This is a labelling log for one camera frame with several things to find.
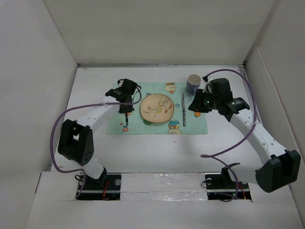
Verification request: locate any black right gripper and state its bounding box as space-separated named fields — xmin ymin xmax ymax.
xmin=188 ymin=89 xmax=220 ymax=113

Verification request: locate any fork with black handle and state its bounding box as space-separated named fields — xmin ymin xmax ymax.
xmin=125 ymin=113 xmax=129 ymax=125

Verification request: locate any knife with patterned handle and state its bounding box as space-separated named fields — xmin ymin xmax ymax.
xmin=181 ymin=93 xmax=186 ymax=126

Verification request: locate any purple mug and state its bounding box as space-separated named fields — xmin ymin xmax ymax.
xmin=186 ymin=74 xmax=202 ymax=95

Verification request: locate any round bird pattern plate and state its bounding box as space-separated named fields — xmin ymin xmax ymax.
xmin=140 ymin=94 xmax=174 ymax=123

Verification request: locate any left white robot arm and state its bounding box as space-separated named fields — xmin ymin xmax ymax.
xmin=58 ymin=89 xmax=136 ymax=189

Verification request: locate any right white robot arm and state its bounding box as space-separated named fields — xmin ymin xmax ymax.
xmin=188 ymin=89 xmax=301 ymax=193

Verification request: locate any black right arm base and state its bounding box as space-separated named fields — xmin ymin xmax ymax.
xmin=201 ymin=167 xmax=252 ymax=202

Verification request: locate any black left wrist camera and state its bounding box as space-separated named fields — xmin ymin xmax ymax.
xmin=105 ymin=79 xmax=138 ymax=98

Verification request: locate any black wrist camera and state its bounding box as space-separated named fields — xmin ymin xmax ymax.
xmin=210 ymin=78 xmax=232 ymax=97
xmin=105 ymin=79 xmax=138 ymax=98

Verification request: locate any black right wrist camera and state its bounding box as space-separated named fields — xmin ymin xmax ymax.
xmin=210 ymin=78 xmax=232 ymax=97

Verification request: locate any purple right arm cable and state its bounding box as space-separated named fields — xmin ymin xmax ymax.
xmin=200 ymin=69 xmax=258 ymax=202

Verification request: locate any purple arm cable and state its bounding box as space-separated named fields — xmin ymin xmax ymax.
xmin=50 ymin=81 xmax=143 ymax=198
xmin=200 ymin=69 xmax=258 ymax=202

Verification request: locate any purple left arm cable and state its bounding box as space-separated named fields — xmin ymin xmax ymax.
xmin=50 ymin=81 xmax=143 ymax=198

